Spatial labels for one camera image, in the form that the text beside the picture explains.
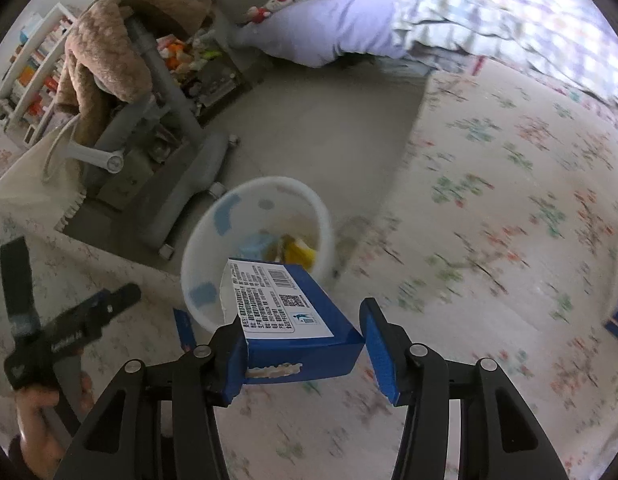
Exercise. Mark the lilac bed mattress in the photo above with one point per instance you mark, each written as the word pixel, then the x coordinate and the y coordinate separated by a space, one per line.
pixel 329 25

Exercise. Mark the grey desk chair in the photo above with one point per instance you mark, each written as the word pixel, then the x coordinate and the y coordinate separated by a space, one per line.
pixel 189 160

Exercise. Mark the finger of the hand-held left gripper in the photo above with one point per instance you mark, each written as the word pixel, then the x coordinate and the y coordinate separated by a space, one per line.
pixel 184 330
pixel 119 297

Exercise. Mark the brown fleece blanket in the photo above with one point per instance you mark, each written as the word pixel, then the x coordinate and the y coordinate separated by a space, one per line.
pixel 104 35

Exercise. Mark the white plastic waste bin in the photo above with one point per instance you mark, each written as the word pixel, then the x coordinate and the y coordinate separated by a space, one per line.
pixel 209 240

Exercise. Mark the person's left hand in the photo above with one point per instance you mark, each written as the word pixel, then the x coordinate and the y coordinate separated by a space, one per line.
pixel 36 410

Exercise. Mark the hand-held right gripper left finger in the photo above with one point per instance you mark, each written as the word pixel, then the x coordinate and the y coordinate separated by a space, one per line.
pixel 234 365

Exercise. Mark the white bookshelf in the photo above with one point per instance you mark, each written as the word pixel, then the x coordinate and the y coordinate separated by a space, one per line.
pixel 34 75

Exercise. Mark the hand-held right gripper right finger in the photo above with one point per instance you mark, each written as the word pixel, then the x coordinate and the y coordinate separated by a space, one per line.
pixel 379 350

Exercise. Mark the torn blue cardboard box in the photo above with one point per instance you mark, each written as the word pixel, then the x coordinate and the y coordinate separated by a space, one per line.
pixel 299 350

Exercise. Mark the red white plush toy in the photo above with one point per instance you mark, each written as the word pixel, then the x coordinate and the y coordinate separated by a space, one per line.
pixel 269 7

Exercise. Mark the plaid quilt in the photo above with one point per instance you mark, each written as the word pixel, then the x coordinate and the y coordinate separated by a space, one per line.
pixel 514 10

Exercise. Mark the toy shelf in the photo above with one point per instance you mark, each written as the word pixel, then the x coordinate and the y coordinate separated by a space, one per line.
pixel 214 80

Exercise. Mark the cream fringed cloth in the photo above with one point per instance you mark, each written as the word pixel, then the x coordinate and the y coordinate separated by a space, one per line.
pixel 34 185

